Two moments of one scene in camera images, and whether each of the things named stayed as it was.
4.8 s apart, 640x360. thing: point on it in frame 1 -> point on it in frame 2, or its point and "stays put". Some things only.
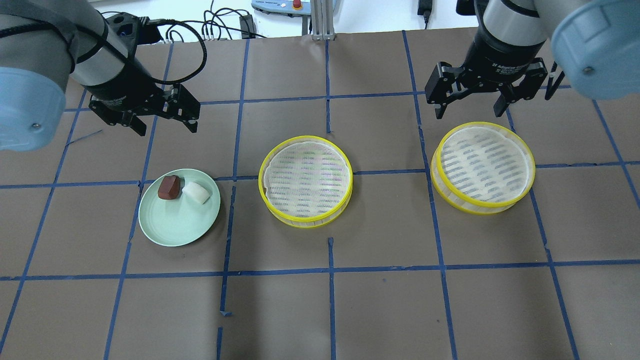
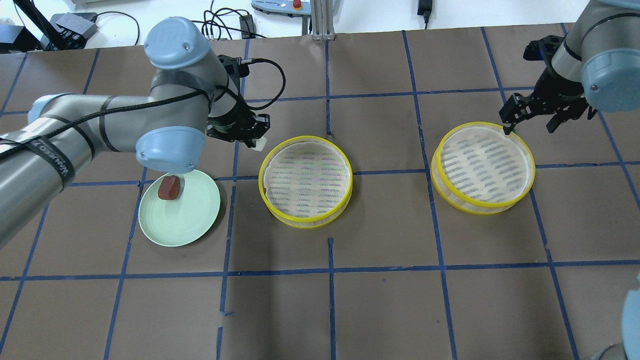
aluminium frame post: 322,20 stays put
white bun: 197,192 -> 260,144
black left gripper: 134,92 -> 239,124
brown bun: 169,187 stays put
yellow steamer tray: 305,181 stays put
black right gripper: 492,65 -> 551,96
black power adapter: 424,8 stays put
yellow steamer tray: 481,168 stays put
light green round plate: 181,220 stays put
